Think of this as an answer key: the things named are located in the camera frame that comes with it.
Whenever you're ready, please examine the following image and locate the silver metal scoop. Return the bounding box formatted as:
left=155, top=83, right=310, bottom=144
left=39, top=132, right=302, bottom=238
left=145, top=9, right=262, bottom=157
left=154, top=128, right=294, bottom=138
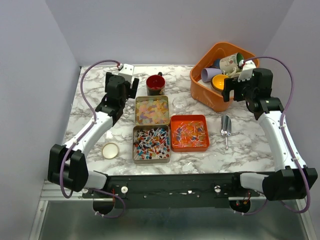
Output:
left=220, top=114, right=232, bottom=150

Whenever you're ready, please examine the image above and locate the clear glass jar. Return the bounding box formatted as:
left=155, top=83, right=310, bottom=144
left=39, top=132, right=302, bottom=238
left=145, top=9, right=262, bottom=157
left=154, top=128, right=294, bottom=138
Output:
left=172, top=96, right=188, bottom=110

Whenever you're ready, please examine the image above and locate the gold tin of lollipops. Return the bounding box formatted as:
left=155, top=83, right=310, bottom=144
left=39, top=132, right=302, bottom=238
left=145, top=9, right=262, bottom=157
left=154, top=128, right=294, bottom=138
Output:
left=132, top=124, right=172, bottom=165

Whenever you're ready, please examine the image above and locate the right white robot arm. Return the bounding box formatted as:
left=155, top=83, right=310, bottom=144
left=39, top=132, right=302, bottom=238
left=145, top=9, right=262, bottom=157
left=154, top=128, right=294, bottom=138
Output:
left=221, top=68, right=318, bottom=201

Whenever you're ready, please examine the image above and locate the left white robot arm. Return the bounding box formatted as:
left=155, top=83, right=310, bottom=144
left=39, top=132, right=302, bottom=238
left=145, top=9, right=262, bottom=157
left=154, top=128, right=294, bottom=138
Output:
left=47, top=72, right=139, bottom=198

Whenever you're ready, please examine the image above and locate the gold tin of jelly candies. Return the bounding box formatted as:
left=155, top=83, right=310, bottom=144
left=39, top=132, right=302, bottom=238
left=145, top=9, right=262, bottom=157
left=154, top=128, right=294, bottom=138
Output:
left=135, top=95, right=170, bottom=126

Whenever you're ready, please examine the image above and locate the orange tray of candies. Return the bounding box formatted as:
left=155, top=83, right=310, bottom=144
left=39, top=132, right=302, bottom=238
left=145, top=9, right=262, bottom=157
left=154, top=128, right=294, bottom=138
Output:
left=170, top=114, right=210, bottom=153

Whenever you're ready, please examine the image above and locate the yellow and brown bowl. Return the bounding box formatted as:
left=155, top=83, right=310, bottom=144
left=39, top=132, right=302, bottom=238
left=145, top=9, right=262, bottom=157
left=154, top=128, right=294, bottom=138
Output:
left=210, top=74, right=229, bottom=92

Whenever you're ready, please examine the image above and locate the floral white mug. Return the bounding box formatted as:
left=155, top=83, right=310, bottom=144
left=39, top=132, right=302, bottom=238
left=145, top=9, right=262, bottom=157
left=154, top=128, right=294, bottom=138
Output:
left=219, top=52, right=244, bottom=75

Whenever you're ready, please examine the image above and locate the blue cup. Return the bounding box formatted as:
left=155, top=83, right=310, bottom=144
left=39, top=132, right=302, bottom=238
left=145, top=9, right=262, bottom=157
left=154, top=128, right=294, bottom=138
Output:
left=212, top=58, right=221, bottom=69

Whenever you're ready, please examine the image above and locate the red and black mug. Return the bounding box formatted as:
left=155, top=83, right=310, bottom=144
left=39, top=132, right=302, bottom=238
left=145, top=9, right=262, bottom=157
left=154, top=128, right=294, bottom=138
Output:
left=146, top=72, right=166, bottom=96

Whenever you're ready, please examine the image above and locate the lavender cup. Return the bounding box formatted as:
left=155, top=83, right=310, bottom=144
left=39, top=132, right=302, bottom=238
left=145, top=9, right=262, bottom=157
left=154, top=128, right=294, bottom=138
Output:
left=200, top=67, right=222, bottom=83

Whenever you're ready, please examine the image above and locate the orange plastic bin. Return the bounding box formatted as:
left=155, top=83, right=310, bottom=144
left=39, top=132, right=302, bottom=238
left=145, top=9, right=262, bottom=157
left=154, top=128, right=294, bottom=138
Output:
left=189, top=42, right=255, bottom=112

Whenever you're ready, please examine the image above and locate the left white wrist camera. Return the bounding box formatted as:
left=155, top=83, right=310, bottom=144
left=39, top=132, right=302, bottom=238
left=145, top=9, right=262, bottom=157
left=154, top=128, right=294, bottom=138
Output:
left=118, top=63, right=135, bottom=83

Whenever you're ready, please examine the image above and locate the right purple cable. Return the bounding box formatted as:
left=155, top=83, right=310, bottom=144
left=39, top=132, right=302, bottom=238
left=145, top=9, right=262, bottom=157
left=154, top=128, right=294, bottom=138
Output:
left=241, top=56, right=312, bottom=214

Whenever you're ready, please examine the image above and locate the purple cable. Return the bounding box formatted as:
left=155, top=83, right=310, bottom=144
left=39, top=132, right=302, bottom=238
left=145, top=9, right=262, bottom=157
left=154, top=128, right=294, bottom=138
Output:
left=241, top=56, right=312, bottom=214
left=59, top=59, right=123, bottom=200

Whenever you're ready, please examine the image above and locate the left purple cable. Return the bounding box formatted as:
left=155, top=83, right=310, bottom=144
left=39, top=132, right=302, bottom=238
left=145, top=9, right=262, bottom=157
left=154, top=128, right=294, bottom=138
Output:
left=59, top=59, right=123, bottom=200

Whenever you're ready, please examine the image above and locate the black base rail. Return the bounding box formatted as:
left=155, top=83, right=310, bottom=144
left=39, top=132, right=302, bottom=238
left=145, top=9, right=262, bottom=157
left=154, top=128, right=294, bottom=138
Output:
left=82, top=171, right=276, bottom=210

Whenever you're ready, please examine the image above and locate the aluminium frame rail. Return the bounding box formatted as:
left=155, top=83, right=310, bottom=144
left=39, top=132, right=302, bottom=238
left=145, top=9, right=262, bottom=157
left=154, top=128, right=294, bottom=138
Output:
left=28, top=181, right=101, bottom=240

